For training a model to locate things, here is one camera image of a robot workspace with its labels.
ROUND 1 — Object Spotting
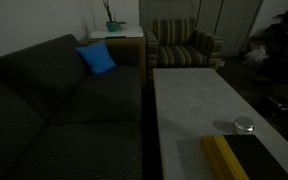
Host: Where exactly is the yellow book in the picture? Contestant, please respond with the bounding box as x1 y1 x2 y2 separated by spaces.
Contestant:
200 134 250 180

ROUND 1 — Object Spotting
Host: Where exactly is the wooden side table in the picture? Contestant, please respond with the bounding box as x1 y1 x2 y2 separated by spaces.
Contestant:
80 34 147 86

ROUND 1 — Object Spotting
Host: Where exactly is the striped armchair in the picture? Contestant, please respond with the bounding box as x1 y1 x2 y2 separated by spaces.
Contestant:
144 17 224 79

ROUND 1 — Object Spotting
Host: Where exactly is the blue cushion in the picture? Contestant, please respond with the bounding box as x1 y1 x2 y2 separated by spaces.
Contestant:
74 40 117 75

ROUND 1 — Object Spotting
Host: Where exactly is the white board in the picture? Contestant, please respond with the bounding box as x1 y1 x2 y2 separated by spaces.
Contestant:
88 25 145 40

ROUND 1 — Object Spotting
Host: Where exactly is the small white plant pot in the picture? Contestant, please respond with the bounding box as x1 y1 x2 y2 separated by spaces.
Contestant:
117 21 128 31

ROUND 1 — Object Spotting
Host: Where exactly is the teal pot with plant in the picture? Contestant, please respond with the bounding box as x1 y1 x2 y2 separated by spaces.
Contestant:
102 0 120 33

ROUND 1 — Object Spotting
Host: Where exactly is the dark grey sofa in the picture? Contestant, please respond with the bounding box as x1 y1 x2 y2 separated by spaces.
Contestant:
0 33 143 180

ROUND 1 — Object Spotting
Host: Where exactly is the grey closet door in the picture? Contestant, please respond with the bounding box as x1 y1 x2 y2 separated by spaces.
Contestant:
197 0 263 58

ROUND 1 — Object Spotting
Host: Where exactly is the white plastic bag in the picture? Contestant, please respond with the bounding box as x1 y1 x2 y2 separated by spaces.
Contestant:
243 46 270 66

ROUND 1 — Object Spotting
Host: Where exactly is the black device on floor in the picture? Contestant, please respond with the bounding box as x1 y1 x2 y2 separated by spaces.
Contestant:
260 95 288 116

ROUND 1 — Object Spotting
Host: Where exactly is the dark pile of clutter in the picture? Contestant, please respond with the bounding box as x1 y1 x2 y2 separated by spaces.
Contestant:
263 3 288 81

